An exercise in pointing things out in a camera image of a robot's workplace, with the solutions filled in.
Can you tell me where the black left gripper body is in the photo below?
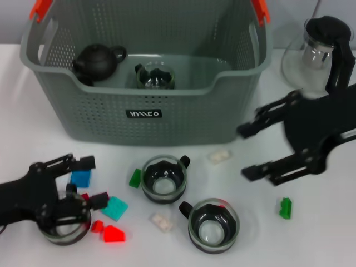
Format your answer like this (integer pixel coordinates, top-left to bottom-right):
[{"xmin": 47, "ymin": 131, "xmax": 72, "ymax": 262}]
[{"xmin": 0, "ymin": 163, "xmax": 61, "ymax": 226}]

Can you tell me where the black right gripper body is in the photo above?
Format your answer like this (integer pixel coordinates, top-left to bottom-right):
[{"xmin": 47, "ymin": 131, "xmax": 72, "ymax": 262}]
[{"xmin": 283, "ymin": 84, "xmax": 356, "ymax": 175}]

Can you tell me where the blue square brick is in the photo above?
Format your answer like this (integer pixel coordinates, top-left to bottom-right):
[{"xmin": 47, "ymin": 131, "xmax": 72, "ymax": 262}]
[{"xmin": 71, "ymin": 169, "xmax": 92, "ymax": 189}]

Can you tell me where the glass teacup black sleeve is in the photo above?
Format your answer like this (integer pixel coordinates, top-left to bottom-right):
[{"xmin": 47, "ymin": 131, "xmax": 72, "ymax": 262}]
[
  {"xmin": 37, "ymin": 182, "xmax": 92, "ymax": 247},
  {"xmin": 141, "ymin": 154, "xmax": 192, "ymax": 205},
  {"xmin": 135, "ymin": 61, "xmax": 176, "ymax": 90},
  {"xmin": 179, "ymin": 197, "xmax": 240, "ymax": 254}
]

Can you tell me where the grey perforated storage bin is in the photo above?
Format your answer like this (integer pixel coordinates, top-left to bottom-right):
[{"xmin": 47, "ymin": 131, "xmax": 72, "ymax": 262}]
[{"xmin": 21, "ymin": 0, "xmax": 275, "ymax": 147}]

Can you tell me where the green stepped brick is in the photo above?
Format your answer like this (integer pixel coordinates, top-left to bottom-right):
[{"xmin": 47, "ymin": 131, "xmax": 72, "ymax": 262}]
[{"xmin": 279, "ymin": 197, "xmax": 293, "ymax": 220}]

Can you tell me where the teal square brick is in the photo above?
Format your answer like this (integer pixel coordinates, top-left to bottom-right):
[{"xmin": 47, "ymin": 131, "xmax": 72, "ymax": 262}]
[{"xmin": 101, "ymin": 196, "xmax": 129, "ymax": 223}]

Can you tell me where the red slope brick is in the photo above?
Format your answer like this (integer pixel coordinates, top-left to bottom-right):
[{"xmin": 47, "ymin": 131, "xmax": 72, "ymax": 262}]
[{"xmin": 103, "ymin": 224, "xmax": 126, "ymax": 243}]

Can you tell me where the green flat brick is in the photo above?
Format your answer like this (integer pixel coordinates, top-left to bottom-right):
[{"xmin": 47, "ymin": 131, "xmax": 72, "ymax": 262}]
[{"xmin": 129, "ymin": 168, "xmax": 142, "ymax": 189}]

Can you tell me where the white brick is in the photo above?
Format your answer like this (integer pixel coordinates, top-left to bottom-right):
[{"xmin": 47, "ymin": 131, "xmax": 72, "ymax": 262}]
[
  {"xmin": 208, "ymin": 149, "xmax": 233, "ymax": 165},
  {"xmin": 150, "ymin": 213, "xmax": 175, "ymax": 232}
]

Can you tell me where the black clay teapot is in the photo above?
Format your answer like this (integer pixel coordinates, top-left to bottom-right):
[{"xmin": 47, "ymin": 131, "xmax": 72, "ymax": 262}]
[{"xmin": 72, "ymin": 43, "xmax": 128, "ymax": 82}]

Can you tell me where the glass pitcher black handle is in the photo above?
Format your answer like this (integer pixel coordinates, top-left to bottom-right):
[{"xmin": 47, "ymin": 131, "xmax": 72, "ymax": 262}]
[{"xmin": 281, "ymin": 16, "xmax": 356, "ymax": 95}]

